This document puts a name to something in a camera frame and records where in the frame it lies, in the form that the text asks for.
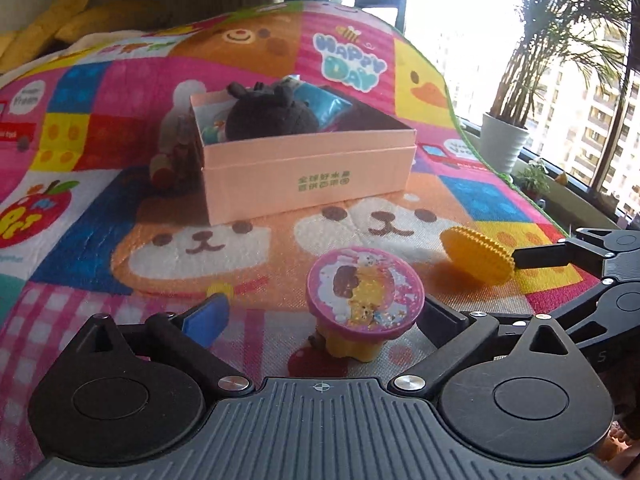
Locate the toy cup with pink lid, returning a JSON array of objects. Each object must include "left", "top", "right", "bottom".
[{"left": 306, "top": 246, "right": 426, "bottom": 364}]

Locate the pink cardboard box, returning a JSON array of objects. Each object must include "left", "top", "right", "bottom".
[{"left": 189, "top": 84, "right": 417, "bottom": 226}]

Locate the colourful printed blanket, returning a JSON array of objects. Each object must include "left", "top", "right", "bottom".
[{"left": 0, "top": 0, "right": 608, "bottom": 480}]

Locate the black plush toy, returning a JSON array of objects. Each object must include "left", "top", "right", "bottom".
[{"left": 222, "top": 80, "right": 322, "bottom": 141}]

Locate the yellow cushion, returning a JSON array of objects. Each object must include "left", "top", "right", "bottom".
[
  {"left": 0, "top": 0, "right": 91, "bottom": 74},
  {"left": 54, "top": 0, "right": 173, "bottom": 45}
]

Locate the blue tissue packet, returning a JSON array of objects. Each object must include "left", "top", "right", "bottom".
[{"left": 291, "top": 77, "right": 352, "bottom": 130}]

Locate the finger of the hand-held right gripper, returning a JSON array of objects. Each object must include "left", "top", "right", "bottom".
[
  {"left": 512, "top": 227, "right": 640, "bottom": 282},
  {"left": 547, "top": 278, "right": 640, "bottom": 343}
]

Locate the small potted plant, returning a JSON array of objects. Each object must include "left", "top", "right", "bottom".
[{"left": 514, "top": 159, "right": 552, "bottom": 202}]

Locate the green palm plant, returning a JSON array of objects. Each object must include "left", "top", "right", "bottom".
[{"left": 487, "top": 0, "right": 638, "bottom": 133}]

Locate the yellow round comb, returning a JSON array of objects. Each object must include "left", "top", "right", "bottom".
[{"left": 440, "top": 226, "right": 516, "bottom": 286}]

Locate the white plant pot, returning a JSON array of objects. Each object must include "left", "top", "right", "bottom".
[{"left": 480, "top": 112, "right": 530, "bottom": 176}]

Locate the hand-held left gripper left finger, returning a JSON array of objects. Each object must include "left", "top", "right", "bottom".
[{"left": 75, "top": 293, "right": 255, "bottom": 395}]

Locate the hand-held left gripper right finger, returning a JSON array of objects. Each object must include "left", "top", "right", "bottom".
[{"left": 389, "top": 300, "right": 567, "bottom": 397}]

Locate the brown plush toy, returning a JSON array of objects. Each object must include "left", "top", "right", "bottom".
[{"left": 149, "top": 108, "right": 203, "bottom": 192}]

